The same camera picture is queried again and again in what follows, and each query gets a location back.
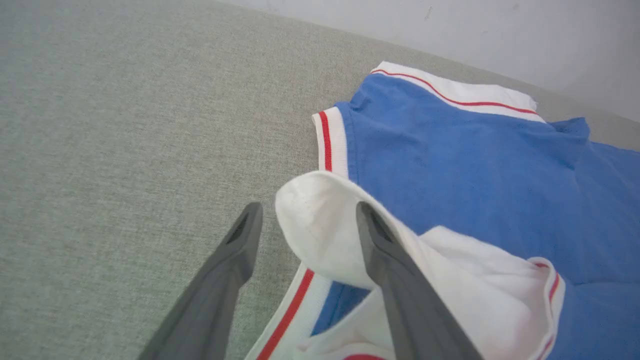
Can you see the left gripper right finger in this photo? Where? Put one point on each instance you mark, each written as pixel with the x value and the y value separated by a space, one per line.
pixel 405 305

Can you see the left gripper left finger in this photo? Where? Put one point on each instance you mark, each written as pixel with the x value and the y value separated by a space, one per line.
pixel 220 290

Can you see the blue white polo shirt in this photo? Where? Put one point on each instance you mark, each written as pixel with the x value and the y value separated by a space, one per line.
pixel 450 165

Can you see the grey-green fabric sofa cushion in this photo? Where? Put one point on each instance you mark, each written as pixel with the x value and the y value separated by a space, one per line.
pixel 100 150

